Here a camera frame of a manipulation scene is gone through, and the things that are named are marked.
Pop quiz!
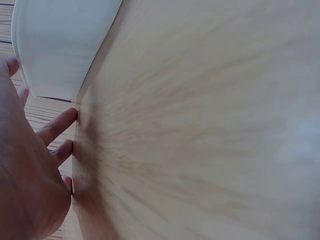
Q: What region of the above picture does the person's left hand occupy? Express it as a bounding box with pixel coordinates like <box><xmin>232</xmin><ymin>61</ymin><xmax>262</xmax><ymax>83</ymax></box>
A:
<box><xmin>0</xmin><ymin>55</ymin><xmax>79</xmax><ymax>240</ymax></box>

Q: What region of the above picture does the white bowl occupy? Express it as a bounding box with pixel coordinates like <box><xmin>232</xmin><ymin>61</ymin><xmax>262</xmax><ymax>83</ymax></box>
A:
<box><xmin>10</xmin><ymin>0</ymin><xmax>125</xmax><ymax>100</ymax></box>

